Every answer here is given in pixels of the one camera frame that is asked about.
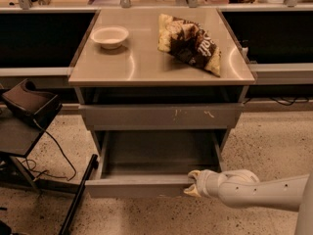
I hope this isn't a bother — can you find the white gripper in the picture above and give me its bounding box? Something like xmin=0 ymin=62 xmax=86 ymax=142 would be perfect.
xmin=184 ymin=169 xmax=218 ymax=198

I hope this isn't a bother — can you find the grey drawer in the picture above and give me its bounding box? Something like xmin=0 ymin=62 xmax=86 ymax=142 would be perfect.
xmin=86 ymin=130 xmax=222 ymax=198
xmin=79 ymin=103 xmax=244 ymax=130

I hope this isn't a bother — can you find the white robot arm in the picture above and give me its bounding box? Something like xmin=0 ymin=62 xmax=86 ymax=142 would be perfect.
xmin=184 ymin=169 xmax=313 ymax=235

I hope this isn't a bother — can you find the grey drawer cabinet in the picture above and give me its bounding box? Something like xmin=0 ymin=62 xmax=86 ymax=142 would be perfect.
xmin=68 ymin=7 xmax=254 ymax=149

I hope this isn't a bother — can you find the grey top drawer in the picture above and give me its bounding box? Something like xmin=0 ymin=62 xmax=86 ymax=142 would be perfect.
xmin=79 ymin=103 xmax=244 ymax=130

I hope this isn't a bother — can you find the brown chip bag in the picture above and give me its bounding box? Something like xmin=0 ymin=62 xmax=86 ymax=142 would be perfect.
xmin=157 ymin=14 xmax=221 ymax=77

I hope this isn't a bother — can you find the white bowl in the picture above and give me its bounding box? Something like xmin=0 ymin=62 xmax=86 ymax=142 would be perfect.
xmin=91 ymin=26 xmax=129 ymax=50

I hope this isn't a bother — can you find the black box device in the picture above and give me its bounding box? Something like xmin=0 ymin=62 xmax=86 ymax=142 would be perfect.
xmin=2 ymin=79 xmax=62 ymax=128

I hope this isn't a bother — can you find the black cable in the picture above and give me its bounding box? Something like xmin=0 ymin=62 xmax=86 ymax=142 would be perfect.
xmin=22 ymin=117 xmax=77 ymax=182

